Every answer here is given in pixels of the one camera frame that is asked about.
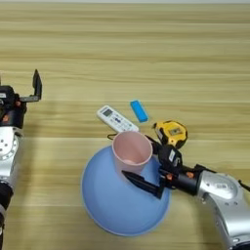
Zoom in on yellow black tape measure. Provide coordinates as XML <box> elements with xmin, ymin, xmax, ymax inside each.
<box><xmin>152</xmin><ymin>119</ymin><xmax>189</xmax><ymax>150</ymax></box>

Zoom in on light blue round plate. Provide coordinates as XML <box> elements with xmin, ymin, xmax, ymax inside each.
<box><xmin>81</xmin><ymin>145</ymin><xmax>172</xmax><ymax>236</ymax></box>

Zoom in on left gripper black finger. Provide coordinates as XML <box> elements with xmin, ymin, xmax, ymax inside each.
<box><xmin>19</xmin><ymin>68</ymin><xmax>43</xmax><ymax>104</ymax></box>

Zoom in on right gripper small black box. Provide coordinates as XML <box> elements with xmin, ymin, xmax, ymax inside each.
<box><xmin>157</xmin><ymin>145</ymin><xmax>184</xmax><ymax>175</ymax></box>

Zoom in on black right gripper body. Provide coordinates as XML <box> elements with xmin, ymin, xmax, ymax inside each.
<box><xmin>159</xmin><ymin>166</ymin><xmax>201</xmax><ymax>196</ymax></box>

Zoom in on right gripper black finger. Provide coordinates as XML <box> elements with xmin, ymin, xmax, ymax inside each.
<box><xmin>145</xmin><ymin>134</ymin><xmax>163</xmax><ymax>155</ymax></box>
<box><xmin>121</xmin><ymin>170</ymin><xmax>166</xmax><ymax>200</ymax></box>

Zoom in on pink plastic cup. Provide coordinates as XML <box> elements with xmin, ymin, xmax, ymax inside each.
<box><xmin>111</xmin><ymin>130</ymin><xmax>153</xmax><ymax>177</ymax></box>

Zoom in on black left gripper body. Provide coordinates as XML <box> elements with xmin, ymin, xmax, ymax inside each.
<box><xmin>0</xmin><ymin>97</ymin><xmax>27</xmax><ymax>130</ymax></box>

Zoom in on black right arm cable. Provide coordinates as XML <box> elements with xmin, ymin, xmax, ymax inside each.
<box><xmin>237</xmin><ymin>179</ymin><xmax>250</xmax><ymax>193</ymax></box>

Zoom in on blue rectangular block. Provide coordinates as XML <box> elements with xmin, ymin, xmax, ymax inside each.
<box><xmin>130</xmin><ymin>99</ymin><xmax>149</xmax><ymax>123</ymax></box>

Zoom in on white remote control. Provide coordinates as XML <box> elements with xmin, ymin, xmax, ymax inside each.
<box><xmin>96</xmin><ymin>104</ymin><xmax>141</xmax><ymax>134</ymax></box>

